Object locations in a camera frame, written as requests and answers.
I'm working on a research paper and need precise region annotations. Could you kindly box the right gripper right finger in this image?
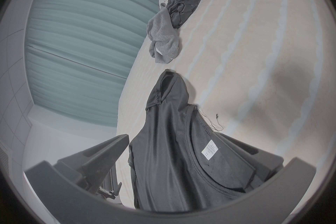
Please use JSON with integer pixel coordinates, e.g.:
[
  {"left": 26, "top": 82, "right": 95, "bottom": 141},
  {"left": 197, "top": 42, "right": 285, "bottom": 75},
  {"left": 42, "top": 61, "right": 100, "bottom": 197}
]
[{"left": 220, "top": 134, "right": 284, "bottom": 190}]

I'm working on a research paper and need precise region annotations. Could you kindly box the bed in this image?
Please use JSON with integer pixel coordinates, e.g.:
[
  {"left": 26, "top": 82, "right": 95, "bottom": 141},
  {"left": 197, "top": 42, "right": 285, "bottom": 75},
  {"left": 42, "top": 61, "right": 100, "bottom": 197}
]
[{"left": 115, "top": 0, "right": 332, "bottom": 218}]

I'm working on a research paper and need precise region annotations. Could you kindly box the black shiny garment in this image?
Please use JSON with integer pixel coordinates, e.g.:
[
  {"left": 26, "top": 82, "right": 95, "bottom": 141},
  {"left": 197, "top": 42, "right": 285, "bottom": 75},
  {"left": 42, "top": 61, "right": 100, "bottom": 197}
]
[{"left": 167, "top": 0, "right": 201, "bottom": 29}]

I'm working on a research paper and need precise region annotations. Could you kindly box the blue-green curtain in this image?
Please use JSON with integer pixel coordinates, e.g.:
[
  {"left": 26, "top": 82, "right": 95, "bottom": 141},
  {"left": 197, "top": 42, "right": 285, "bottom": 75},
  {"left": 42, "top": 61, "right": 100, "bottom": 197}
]
[
  {"left": 25, "top": 46, "right": 132, "bottom": 127},
  {"left": 24, "top": 0, "right": 171, "bottom": 72}
]

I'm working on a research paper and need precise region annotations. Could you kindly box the grey garment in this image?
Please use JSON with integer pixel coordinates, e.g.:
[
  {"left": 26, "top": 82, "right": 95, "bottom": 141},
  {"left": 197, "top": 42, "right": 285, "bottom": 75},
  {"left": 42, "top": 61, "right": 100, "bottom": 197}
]
[{"left": 146, "top": 2, "right": 183, "bottom": 64}]

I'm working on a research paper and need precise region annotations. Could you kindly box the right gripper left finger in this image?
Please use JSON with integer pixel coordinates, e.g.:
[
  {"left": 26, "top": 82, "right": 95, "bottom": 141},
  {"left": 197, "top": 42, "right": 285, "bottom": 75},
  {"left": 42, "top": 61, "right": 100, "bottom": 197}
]
[{"left": 54, "top": 134, "right": 130, "bottom": 193}]

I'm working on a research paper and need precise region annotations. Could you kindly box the black T-shirt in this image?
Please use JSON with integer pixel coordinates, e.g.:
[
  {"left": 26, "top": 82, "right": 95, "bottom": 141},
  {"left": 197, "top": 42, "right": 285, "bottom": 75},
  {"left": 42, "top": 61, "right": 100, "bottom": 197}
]
[{"left": 128, "top": 69, "right": 258, "bottom": 213}]

